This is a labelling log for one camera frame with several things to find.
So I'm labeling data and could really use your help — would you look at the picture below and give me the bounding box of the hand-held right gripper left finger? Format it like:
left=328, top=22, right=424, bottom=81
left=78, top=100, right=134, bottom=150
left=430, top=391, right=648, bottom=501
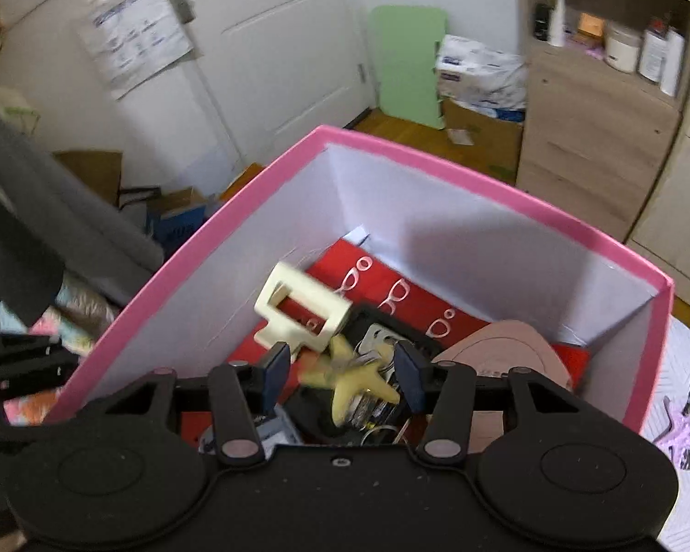
left=100, top=342, right=291, bottom=468

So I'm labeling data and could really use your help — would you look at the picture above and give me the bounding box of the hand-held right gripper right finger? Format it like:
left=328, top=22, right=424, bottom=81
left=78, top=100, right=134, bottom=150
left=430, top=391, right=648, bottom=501
left=394, top=340, right=587, bottom=464

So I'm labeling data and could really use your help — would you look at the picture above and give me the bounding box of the white portable router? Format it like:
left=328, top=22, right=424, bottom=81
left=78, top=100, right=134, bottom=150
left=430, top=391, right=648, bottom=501
left=198, top=405, right=300, bottom=452

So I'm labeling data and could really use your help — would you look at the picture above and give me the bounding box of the yellow star keychain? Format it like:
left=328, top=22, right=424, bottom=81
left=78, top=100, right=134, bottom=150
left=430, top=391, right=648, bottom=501
left=296, top=333, right=412, bottom=443

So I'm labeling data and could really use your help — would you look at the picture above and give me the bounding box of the black plastic tray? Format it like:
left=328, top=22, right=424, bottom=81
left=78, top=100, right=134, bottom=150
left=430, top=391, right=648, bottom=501
left=287, top=302, right=443, bottom=443

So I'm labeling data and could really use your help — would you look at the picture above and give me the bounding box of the cream hair claw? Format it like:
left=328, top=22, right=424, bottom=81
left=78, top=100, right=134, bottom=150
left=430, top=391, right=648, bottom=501
left=253, top=261, right=351, bottom=353

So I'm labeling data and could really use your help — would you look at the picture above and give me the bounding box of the pink round case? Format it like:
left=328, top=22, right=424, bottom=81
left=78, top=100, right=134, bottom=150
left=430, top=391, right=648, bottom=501
left=431, top=319, right=576, bottom=449

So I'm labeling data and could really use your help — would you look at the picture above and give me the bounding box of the pink cardboard box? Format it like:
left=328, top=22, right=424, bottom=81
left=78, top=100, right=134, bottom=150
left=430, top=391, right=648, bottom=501
left=43, top=125, right=675, bottom=438

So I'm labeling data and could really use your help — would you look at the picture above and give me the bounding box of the floral printed cloth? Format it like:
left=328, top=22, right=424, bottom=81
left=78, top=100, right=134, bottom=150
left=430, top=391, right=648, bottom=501
left=0, top=276, right=121, bottom=426

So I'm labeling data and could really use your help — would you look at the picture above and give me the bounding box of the red printed flat box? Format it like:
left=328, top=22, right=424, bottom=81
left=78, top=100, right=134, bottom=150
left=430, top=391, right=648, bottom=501
left=178, top=241, right=593, bottom=449

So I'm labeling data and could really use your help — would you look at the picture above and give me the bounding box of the grey cloth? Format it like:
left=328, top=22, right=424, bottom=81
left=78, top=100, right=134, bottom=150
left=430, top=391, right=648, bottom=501
left=0, top=103, right=165, bottom=328

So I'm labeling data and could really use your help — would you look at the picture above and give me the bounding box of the blue cardboard box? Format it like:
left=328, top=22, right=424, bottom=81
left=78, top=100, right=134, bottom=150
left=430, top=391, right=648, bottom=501
left=146, top=187, right=208, bottom=248

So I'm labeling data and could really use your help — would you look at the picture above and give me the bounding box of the open brown cardboard box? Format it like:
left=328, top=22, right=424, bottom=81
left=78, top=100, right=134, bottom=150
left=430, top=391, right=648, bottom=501
left=52, top=149, right=124, bottom=208

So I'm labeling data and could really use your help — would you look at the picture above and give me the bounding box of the purple hair clip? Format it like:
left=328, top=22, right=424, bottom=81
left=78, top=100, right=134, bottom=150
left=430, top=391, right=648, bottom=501
left=655, top=368, right=690, bottom=469

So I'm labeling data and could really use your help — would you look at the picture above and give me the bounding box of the wooden shelf unit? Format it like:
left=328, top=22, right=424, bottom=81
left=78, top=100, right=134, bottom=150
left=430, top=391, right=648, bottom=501
left=514, top=0, right=690, bottom=242

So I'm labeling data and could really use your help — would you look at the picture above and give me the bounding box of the white parcel bag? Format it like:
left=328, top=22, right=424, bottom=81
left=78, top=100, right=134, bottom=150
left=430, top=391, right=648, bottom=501
left=435, top=34, right=529, bottom=123

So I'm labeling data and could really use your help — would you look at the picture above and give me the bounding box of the green folding table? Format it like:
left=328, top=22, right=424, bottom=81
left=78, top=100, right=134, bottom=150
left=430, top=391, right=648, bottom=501
left=368, top=5, right=450, bottom=128

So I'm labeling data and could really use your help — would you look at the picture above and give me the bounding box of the white panel door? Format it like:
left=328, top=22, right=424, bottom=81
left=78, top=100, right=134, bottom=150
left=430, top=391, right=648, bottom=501
left=0, top=0, right=374, bottom=185

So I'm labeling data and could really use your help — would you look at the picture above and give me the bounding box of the white printed hanging bag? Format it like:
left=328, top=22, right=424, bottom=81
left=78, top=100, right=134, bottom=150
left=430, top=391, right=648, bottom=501
left=77, top=0, right=195, bottom=100

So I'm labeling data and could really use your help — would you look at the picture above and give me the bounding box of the pink flat packet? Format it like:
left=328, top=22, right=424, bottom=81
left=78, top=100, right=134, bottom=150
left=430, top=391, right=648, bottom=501
left=569, top=37, right=604, bottom=61

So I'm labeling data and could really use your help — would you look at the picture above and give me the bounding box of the white tube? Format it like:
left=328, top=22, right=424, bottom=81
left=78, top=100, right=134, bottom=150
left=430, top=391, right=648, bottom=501
left=546, top=0, right=567, bottom=47

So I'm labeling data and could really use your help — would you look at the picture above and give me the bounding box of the white round jar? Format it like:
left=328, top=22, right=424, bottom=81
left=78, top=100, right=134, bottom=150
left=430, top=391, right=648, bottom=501
left=604, top=22, right=642, bottom=74

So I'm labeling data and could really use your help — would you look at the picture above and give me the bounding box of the small orange box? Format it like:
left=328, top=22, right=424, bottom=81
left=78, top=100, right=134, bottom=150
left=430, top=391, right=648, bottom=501
left=576, top=11, right=606, bottom=41

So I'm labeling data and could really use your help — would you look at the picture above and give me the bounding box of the white bottle red cap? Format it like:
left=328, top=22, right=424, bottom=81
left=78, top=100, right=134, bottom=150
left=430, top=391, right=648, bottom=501
left=638, top=17, right=668, bottom=82

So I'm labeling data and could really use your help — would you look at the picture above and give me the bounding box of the tall white bottle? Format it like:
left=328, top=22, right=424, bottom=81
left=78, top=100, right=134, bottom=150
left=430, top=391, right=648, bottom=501
left=660, top=28, right=686, bottom=97

